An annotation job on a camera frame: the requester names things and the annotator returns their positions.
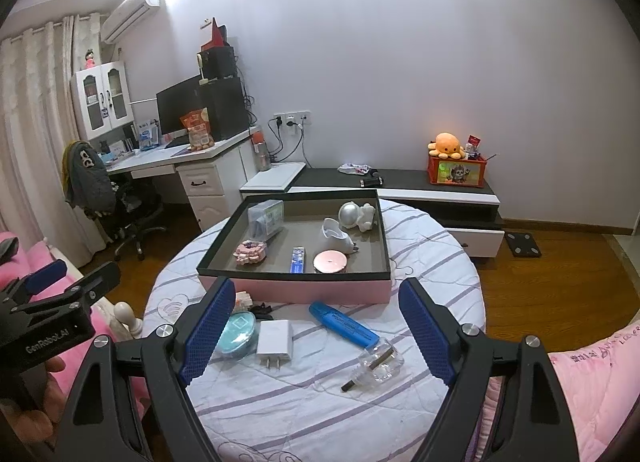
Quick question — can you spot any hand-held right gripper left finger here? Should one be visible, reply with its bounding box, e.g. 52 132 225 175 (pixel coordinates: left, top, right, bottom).
59 276 237 462

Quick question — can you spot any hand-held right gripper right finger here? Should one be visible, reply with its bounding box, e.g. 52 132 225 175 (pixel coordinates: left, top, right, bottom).
398 276 576 462

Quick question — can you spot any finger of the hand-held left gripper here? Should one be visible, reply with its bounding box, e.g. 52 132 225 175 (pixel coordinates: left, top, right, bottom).
22 259 67 295
65 262 122 305

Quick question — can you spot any pink box with dark rim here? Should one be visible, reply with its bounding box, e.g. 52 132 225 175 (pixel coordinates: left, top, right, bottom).
196 188 392 305

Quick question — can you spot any rose gold round case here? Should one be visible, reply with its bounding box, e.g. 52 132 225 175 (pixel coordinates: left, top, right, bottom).
313 251 348 274

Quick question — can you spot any clear plastic box green label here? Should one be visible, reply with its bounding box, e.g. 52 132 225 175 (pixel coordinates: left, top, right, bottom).
247 199 285 243

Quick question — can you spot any silver white astronaut figure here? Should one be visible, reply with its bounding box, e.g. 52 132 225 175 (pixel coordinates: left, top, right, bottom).
338 201 375 232

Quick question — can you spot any person's left hand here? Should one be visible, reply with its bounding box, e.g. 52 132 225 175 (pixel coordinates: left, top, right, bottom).
0 356 68 443

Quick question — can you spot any teal round case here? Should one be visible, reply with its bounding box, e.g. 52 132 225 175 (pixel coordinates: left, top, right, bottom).
215 311 258 358

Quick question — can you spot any clear glass bottle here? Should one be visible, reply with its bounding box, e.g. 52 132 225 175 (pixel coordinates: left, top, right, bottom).
341 337 405 392

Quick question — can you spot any white charger plug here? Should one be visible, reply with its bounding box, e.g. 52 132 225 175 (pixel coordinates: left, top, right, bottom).
256 319 292 370

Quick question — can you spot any black office chair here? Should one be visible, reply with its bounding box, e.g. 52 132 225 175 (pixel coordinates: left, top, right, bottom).
92 177 168 260

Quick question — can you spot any blue highlighter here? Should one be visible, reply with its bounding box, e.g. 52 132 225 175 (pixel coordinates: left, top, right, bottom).
308 301 381 347

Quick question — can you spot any grey jacket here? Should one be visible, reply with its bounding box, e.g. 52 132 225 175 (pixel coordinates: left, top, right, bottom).
62 141 118 210

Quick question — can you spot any round table striped cloth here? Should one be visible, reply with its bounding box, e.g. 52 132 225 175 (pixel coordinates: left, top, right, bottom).
142 202 487 462

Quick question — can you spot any black floor scale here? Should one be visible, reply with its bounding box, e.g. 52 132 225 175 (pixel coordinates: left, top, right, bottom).
503 231 542 258

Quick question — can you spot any black and white low cabinet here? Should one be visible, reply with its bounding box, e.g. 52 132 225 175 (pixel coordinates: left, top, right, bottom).
287 167 506 259

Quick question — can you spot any cream curtain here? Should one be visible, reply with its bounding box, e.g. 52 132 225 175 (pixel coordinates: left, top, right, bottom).
0 15 108 263

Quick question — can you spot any white desk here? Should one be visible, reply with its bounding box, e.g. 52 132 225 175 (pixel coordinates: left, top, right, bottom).
107 128 261 233

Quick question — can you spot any blue tissue pack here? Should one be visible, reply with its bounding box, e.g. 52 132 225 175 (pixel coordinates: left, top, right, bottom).
137 122 161 150

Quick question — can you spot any orange storage box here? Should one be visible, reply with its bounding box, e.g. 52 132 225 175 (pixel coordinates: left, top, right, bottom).
427 151 487 189

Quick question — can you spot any white glass door cabinet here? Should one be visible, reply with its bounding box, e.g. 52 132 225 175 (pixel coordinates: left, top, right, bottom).
70 61 137 141

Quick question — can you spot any orange snack bag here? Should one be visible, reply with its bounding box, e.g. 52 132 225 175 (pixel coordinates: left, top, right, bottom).
180 109 216 150

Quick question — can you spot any clear bottle with red cap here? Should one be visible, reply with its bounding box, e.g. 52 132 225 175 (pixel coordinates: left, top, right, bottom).
250 131 271 172

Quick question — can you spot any pink embroidered quilt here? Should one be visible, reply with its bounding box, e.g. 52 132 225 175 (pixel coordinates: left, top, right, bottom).
470 312 640 462

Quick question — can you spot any orange octopus plush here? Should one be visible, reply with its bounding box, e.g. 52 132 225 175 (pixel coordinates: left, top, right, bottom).
427 132 473 160

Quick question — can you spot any black computer monitor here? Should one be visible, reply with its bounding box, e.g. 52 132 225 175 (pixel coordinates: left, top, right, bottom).
156 75 206 139

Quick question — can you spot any black computer tower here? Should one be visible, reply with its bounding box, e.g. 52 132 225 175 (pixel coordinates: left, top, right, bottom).
200 77 250 141

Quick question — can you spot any black speaker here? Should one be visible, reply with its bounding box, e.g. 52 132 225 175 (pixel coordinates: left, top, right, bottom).
201 45 238 80

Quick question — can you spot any white air conditioner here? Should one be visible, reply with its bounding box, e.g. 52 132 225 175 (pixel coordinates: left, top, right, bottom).
101 0 162 44

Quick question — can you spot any white bed frame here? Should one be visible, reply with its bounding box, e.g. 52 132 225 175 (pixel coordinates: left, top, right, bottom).
112 302 143 343

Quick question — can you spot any black power cable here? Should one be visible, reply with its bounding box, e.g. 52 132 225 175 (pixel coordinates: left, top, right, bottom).
270 119 306 163

